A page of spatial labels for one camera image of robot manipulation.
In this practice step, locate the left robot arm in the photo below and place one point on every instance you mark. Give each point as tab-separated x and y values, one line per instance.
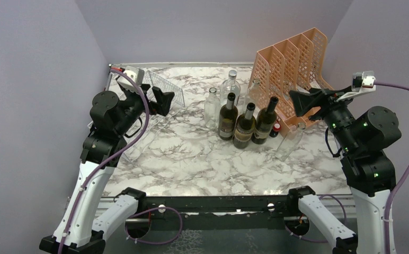
81	229

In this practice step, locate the peach plastic file organizer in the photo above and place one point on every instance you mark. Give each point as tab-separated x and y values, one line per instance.
292	64

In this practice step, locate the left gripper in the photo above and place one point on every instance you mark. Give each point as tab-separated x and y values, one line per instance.
163	101

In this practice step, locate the green wine bottle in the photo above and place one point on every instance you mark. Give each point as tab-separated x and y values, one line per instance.
227	118
265	121
244	127

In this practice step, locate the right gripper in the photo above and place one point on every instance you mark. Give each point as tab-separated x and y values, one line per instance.
303	101

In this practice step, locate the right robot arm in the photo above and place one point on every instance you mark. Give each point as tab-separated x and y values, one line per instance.
362	140

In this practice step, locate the small red capped bottle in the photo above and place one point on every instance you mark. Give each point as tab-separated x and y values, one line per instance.
275	130

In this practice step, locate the black mounting rail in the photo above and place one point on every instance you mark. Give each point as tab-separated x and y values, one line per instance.
169	213

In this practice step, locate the clear round liquor bottle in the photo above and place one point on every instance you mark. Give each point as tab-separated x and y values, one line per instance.
230	85

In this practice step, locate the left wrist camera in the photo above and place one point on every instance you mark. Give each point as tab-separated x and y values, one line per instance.
135	74

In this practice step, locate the small clear glass bottle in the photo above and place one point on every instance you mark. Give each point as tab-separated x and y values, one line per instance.
211	109

